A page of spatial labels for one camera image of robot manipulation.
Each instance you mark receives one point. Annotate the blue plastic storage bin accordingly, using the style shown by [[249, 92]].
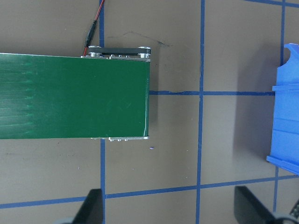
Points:
[[286, 116]]

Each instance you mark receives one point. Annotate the green belt conveyor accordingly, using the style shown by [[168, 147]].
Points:
[[74, 98]]

